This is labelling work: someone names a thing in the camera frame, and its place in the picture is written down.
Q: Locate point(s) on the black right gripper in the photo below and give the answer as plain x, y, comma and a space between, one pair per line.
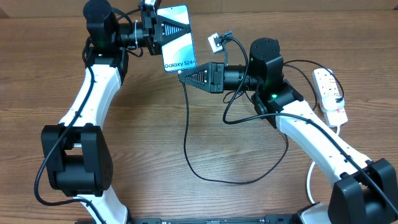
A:
214, 82

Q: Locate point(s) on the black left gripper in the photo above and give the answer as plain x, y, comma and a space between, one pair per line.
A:
155, 31

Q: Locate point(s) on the Samsung Galaxy smartphone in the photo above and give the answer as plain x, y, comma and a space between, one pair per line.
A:
178, 54

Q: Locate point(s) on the white power strip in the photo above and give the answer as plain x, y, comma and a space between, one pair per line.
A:
325, 84

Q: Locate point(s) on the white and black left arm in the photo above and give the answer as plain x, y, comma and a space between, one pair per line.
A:
77, 160

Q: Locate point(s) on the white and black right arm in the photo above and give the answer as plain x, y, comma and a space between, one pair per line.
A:
363, 191

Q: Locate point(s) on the white charger plug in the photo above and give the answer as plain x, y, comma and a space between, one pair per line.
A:
332, 103

